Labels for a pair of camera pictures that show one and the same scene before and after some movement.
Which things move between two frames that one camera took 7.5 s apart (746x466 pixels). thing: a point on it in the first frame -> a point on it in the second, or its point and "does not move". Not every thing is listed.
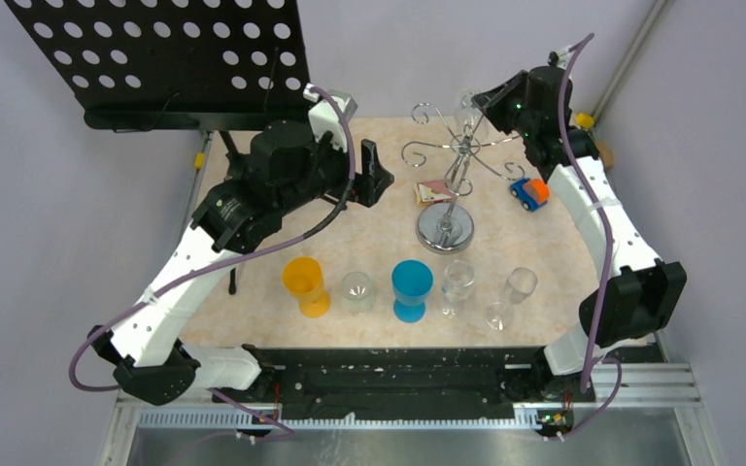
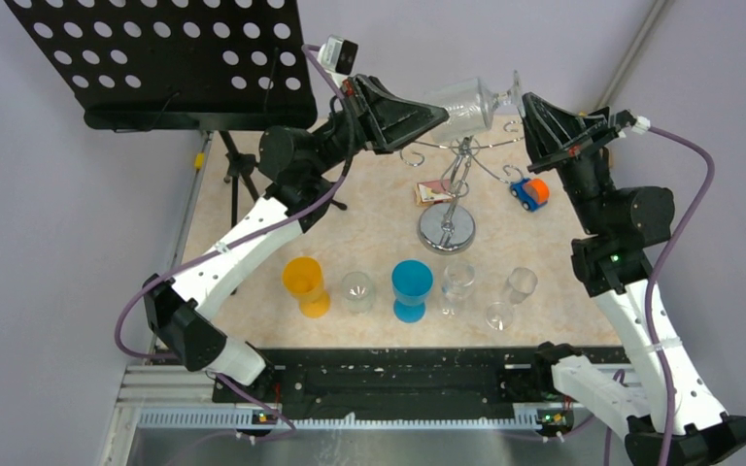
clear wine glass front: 357,289 does not move
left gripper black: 367,186 -> 388,120
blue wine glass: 412,282 does not move
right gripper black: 491,103 -> 554,136
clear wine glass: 457,282 does not move
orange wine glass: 302,278 does not move
